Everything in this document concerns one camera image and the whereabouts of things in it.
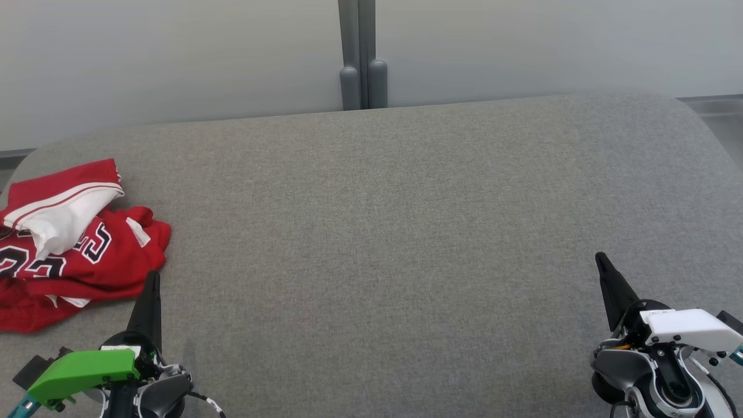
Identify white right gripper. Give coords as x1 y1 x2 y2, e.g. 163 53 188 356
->
596 253 743 356

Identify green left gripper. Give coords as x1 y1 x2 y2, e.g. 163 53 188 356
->
26 270 163 410

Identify red Bulls 23 jersey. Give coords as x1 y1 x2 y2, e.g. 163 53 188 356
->
0 158 172 304

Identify red white-striped shorts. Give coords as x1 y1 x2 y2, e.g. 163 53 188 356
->
0 278 93 334

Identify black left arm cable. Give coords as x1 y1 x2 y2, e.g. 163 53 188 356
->
189 390 227 418

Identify teal left camera connector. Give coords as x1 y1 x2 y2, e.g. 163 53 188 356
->
6 392 41 418

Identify grey double partition post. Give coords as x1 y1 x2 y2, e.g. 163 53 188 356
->
338 0 388 111

